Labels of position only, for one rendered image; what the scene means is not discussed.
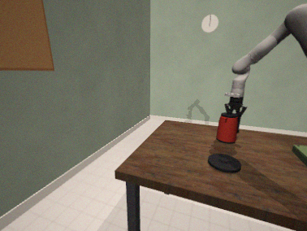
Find red kettle with black handle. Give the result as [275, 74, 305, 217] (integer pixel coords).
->
[216, 111, 240, 144]

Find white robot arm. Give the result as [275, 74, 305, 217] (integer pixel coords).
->
[225, 3, 307, 98]

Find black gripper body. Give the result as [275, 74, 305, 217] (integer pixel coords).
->
[229, 97, 244, 110]

